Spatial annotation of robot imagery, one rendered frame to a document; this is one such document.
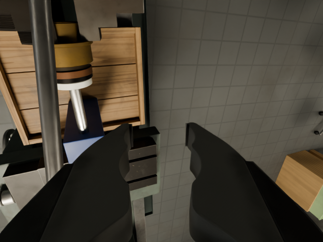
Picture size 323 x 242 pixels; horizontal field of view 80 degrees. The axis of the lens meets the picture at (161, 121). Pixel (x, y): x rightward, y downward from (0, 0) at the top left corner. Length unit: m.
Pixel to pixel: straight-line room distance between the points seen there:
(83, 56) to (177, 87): 1.40
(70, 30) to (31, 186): 0.47
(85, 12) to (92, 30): 0.03
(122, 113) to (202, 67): 1.23
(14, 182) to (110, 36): 0.47
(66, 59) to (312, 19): 2.39
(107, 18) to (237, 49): 1.67
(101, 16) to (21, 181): 0.50
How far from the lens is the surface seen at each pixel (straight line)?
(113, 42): 0.59
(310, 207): 3.48
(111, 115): 0.65
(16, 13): 0.32
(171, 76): 1.66
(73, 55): 0.35
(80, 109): 0.41
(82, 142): 0.42
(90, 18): 0.36
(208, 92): 1.89
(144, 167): 0.69
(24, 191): 0.70
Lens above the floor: 1.47
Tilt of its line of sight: 55 degrees down
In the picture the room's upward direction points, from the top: 143 degrees clockwise
